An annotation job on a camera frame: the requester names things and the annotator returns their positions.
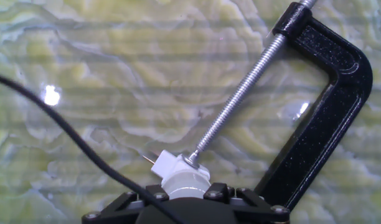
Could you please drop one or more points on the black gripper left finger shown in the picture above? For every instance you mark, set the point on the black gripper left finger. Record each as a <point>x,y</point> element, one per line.
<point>156,194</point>

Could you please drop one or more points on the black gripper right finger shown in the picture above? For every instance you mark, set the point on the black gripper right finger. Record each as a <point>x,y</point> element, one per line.
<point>221,193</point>

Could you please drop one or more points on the green marble pattern mat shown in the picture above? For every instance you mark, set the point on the green marble pattern mat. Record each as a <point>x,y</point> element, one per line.
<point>115,77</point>

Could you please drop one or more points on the black C-clamp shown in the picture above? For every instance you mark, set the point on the black C-clamp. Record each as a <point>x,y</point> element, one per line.
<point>327,109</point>

